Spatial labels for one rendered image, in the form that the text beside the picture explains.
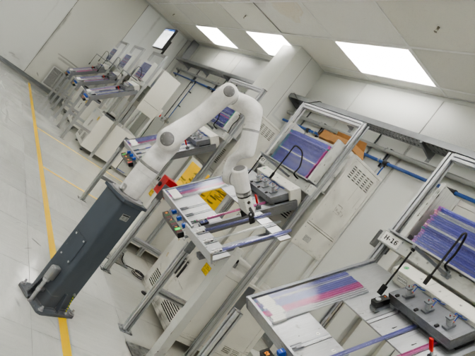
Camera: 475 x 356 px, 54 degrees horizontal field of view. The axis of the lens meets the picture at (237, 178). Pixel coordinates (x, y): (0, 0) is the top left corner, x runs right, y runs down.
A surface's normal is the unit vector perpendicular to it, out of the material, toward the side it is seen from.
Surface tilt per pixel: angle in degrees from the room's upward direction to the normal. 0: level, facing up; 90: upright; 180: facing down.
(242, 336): 90
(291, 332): 45
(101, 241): 90
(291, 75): 90
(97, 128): 90
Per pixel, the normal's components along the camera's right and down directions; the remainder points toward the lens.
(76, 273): 0.66, 0.51
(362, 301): -0.04, -0.93
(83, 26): 0.40, 0.32
